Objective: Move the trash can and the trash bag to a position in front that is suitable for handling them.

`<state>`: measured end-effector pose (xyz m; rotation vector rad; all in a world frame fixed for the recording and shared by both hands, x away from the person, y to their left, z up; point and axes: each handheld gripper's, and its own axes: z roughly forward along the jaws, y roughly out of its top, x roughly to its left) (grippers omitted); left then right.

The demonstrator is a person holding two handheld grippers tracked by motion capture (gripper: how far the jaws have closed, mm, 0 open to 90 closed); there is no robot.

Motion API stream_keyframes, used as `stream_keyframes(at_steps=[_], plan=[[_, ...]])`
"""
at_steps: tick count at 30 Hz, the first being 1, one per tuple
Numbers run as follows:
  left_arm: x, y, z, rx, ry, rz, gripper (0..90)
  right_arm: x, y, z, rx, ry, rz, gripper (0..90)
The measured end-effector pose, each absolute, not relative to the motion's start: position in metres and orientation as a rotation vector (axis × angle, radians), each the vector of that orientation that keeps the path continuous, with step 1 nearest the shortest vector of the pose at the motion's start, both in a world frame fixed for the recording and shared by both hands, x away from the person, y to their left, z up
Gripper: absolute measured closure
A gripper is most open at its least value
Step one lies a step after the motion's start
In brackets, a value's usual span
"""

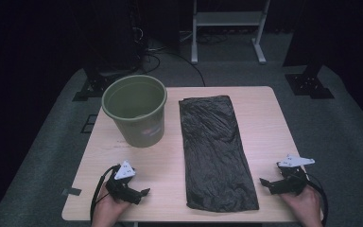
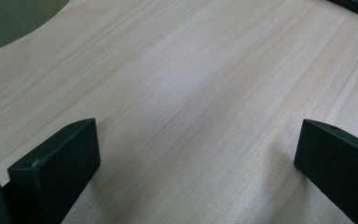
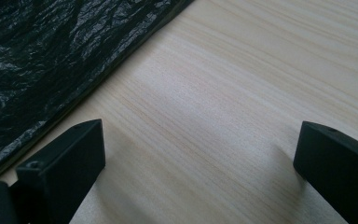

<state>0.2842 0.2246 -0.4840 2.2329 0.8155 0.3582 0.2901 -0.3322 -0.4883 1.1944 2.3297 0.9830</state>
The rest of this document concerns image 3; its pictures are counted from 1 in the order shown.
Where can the black plastic garbage bag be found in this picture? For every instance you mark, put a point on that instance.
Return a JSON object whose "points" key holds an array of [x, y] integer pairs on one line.
{"points": [[43, 46]]}

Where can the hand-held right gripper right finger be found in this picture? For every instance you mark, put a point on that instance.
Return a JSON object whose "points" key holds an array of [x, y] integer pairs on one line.
{"points": [[338, 168]]}

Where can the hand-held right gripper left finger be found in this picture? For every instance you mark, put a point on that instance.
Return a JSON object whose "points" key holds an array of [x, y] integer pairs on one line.
{"points": [[59, 174]]}

